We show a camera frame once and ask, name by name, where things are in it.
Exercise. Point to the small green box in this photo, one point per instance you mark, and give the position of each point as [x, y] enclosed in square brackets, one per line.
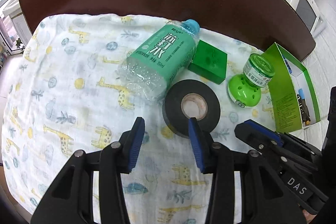
[209, 62]

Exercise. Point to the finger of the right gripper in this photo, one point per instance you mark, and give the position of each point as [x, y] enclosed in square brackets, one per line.
[258, 134]
[272, 150]

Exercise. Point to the green mosquito repellent plug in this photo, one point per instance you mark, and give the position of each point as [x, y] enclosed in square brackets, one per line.
[245, 88]

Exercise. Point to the black tape roll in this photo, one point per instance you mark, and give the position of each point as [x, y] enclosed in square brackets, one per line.
[190, 99]

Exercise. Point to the blue plastic box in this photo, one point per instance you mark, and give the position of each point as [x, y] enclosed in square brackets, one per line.
[287, 65]

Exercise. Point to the green label water bottle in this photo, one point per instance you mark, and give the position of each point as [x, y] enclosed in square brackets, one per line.
[152, 66]

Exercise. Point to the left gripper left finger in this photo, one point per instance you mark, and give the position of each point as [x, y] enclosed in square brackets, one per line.
[69, 198]

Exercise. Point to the black marker pen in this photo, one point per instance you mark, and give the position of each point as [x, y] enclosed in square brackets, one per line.
[305, 116]

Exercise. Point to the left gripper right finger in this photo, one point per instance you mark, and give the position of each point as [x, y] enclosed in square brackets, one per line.
[264, 196]

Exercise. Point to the giraffe print cloth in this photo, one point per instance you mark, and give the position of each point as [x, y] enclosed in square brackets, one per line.
[67, 95]

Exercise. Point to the green cardboard box tray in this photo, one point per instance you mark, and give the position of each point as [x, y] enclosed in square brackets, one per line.
[284, 88]

